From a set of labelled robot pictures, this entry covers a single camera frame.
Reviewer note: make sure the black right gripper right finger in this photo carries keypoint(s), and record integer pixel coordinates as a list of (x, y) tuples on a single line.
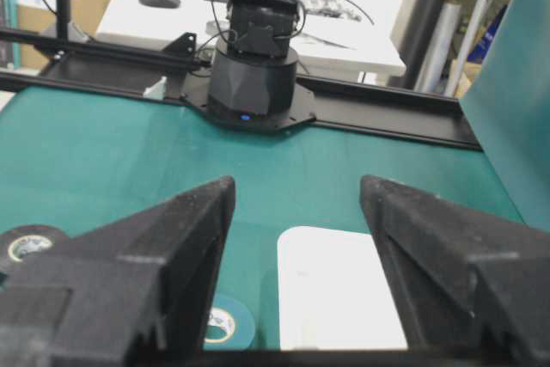
[(471, 288)]

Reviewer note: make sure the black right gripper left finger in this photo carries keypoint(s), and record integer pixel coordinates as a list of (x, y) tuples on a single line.
[(134, 291)]

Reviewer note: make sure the green tape roll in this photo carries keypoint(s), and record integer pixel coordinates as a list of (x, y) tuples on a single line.
[(230, 326)]

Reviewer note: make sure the black tape roll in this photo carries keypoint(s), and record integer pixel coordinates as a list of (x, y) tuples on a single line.
[(18, 242)]

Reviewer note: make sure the white plastic tray case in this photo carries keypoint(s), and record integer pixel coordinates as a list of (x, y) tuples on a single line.
[(333, 294)]

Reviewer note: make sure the green table cloth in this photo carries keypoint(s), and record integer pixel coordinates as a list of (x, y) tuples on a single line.
[(77, 161)]

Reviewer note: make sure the white desk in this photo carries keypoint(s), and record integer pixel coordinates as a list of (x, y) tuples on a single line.
[(328, 47)]

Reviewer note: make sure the black aluminium frame rail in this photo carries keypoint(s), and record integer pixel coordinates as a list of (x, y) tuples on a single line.
[(124, 71)]

